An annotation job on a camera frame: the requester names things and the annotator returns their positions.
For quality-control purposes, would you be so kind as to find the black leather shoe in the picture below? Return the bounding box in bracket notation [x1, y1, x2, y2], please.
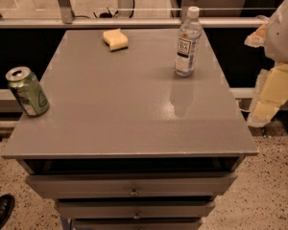
[0, 194, 15, 230]

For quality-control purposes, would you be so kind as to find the drawer with knob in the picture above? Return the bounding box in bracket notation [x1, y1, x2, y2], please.
[26, 172, 237, 199]
[55, 198, 215, 219]

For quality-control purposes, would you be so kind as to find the top drawer with knob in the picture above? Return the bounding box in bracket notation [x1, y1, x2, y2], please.
[26, 172, 237, 199]

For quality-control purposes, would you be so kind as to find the clear plastic water bottle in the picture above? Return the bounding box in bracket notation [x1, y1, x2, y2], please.
[175, 7, 203, 77]

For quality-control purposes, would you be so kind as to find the bottom drawer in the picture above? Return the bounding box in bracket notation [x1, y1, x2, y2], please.
[73, 218, 203, 230]

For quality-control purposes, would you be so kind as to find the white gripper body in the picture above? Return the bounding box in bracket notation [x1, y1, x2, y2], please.
[264, 0, 288, 63]

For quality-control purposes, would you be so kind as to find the middle drawer with knob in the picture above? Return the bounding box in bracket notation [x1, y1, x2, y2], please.
[55, 198, 215, 219]

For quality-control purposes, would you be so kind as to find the green soda can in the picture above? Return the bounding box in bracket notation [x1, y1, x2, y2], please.
[6, 66, 49, 117]

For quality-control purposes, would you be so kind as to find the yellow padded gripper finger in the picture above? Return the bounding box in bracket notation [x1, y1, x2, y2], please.
[244, 23, 267, 48]
[247, 63, 288, 127]

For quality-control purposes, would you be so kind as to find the yellow sponge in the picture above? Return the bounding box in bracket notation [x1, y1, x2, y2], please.
[103, 29, 129, 51]

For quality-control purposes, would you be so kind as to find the grey drawer cabinet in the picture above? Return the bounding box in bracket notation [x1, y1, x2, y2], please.
[1, 28, 259, 230]

